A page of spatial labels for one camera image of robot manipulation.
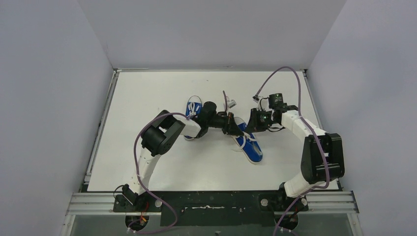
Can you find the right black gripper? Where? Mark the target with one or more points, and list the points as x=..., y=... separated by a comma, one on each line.
x=253, y=125

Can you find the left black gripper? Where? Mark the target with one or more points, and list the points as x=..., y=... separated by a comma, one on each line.
x=229, y=123

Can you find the blue sneaker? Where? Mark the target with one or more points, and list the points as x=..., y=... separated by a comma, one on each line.
x=193, y=98
x=252, y=150

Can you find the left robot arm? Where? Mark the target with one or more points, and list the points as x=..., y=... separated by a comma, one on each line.
x=158, y=137

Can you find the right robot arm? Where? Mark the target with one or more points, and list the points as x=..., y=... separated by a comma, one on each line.
x=322, y=159

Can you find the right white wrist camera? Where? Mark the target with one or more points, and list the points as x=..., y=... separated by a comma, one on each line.
x=259, y=100

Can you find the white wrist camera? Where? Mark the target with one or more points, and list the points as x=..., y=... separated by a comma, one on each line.
x=230, y=104
x=259, y=100

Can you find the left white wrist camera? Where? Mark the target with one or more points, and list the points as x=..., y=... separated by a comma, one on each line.
x=230, y=104

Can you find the aluminium frame rail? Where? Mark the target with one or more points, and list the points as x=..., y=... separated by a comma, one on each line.
x=106, y=203

